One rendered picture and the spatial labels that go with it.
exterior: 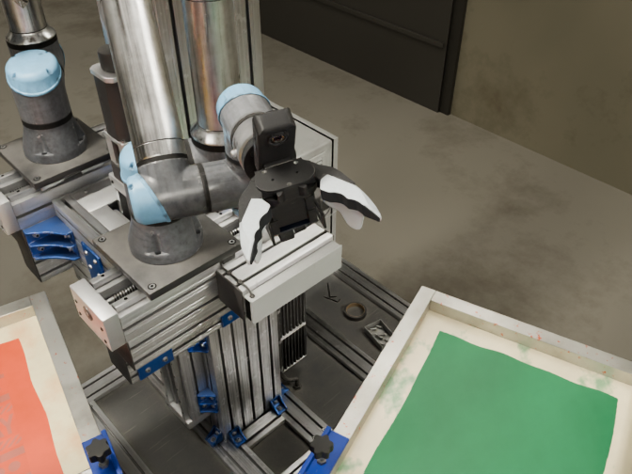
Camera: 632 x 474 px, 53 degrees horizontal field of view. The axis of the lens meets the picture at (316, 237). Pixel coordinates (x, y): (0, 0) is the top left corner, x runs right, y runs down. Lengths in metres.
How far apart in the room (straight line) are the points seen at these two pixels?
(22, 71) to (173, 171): 0.74
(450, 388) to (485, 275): 1.75
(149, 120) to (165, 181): 0.09
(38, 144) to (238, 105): 0.85
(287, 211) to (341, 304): 1.90
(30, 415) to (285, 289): 0.60
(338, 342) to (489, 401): 1.11
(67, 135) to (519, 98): 2.98
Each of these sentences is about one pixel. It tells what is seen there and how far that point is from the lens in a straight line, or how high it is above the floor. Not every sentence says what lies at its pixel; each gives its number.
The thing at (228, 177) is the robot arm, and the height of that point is 1.58.
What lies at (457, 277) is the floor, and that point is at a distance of 3.14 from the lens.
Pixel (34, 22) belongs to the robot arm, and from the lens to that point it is 1.71.
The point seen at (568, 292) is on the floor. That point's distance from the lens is 3.22.
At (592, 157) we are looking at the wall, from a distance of 4.00.
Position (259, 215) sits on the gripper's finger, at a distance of 0.71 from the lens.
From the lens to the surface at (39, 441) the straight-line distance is 1.48.
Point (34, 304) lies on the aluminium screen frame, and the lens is 1.71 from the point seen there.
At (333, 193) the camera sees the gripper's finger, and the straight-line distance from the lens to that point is 0.72.
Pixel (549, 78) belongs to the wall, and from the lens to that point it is 3.96.
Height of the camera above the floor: 2.11
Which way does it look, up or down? 40 degrees down
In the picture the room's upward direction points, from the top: straight up
